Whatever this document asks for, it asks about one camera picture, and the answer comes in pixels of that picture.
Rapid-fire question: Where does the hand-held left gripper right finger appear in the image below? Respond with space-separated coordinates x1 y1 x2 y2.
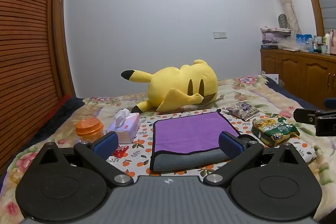
203 131 300 187

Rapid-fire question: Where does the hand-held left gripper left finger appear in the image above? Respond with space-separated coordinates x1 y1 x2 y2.
34 131 134 188

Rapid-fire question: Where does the purple and grey towel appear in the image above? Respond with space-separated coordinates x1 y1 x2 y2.
150 109 240 172

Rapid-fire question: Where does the red candy wrapper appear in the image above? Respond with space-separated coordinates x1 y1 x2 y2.
112 146 129 157

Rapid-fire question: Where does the orange lidded cup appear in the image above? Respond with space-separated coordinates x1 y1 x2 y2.
75 117 103 145

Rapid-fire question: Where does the dark blue bed sheet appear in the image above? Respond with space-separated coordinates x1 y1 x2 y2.
264 75 324 110

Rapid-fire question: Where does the pink tissue box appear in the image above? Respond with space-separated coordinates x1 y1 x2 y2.
106 109 140 145

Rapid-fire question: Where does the green snack packet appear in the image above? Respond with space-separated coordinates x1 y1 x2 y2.
251 115 300 148

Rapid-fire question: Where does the orange fruit print cloth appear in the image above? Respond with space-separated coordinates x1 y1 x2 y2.
105 106 317 178

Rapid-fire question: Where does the purple grey snack packet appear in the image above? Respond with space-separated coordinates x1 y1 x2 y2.
226 101 260 122

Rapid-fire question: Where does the floral blanket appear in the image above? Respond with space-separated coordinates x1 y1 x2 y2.
0 74 336 224

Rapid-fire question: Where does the wooden cabinet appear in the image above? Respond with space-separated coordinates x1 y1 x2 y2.
260 48 336 109

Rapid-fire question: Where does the white paper card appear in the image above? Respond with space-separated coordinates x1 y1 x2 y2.
261 70 280 83

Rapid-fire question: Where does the dark blanket with red edge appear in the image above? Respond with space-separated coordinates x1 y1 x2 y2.
33 94 86 142

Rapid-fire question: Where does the row of toiletry bottles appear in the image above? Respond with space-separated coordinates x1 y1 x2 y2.
307 33 332 55

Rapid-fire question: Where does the pink bag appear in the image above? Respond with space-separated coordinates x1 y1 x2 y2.
329 29 336 55

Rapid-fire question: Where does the blue packet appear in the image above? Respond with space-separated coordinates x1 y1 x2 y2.
296 33 313 49

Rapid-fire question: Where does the clear plastic bag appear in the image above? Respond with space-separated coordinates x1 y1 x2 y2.
277 36 302 51

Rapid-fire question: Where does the yellow plush toy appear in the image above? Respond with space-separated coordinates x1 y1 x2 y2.
121 59 218 114

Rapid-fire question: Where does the pile of folded cloths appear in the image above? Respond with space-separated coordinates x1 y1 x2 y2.
260 26 292 45

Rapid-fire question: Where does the grey hand fan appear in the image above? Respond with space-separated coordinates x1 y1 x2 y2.
278 13 289 29

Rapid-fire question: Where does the wooden louvred wardrobe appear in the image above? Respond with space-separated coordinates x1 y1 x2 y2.
0 0 77 175

